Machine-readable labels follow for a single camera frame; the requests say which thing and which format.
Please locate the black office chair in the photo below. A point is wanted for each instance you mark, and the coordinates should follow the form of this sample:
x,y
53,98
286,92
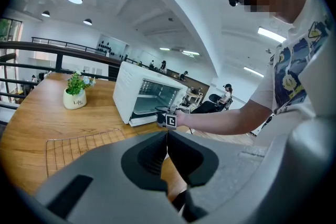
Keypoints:
x,y
215,98

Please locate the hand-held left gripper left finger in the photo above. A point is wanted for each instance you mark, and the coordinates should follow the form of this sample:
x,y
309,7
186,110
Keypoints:
x,y
105,178

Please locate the white toaster oven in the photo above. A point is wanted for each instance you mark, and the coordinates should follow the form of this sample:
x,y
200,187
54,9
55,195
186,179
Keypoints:
x,y
126,86

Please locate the white pot with green plant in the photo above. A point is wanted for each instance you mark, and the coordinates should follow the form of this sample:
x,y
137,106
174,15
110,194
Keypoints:
x,y
74,101

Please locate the person's right forearm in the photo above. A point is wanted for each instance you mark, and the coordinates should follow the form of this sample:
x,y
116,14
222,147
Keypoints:
x,y
223,122

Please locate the white wall board black items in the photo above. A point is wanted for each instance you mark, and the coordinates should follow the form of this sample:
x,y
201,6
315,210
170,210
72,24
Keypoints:
x,y
113,46

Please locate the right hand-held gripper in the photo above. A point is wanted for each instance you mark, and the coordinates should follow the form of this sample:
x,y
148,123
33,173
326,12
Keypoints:
x,y
172,121

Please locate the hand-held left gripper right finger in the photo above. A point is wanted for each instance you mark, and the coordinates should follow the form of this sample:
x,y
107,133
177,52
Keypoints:
x,y
218,178

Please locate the black metal railing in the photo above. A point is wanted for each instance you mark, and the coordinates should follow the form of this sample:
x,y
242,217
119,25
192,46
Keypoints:
x,y
59,63

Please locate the rectangular ceiling light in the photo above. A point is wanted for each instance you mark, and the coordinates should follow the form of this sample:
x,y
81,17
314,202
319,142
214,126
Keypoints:
x,y
253,72
271,34

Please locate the large glass window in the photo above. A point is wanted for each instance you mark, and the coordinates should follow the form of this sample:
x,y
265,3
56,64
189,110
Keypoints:
x,y
8,30

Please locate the person's white printed shirt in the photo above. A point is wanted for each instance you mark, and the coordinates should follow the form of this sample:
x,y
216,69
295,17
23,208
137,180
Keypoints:
x,y
288,73

